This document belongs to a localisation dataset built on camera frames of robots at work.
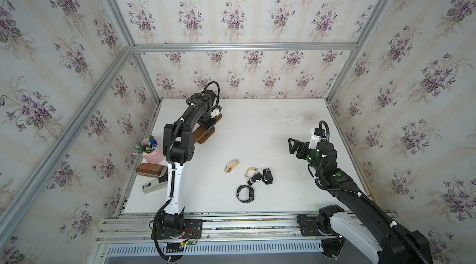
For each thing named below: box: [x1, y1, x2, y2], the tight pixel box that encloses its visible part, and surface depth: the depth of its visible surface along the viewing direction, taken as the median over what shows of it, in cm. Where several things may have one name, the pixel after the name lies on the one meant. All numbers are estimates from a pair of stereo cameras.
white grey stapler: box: [141, 174, 168, 194], surface depth 83 cm
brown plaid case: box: [135, 162, 168, 179], surface depth 87 cm
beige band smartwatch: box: [245, 166, 258, 181], surface depth 90 cm
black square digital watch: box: [262, 167, 274, 185], surface depth 85 cm
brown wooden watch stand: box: [192, 112, 222, 144], surface depth 97 cm
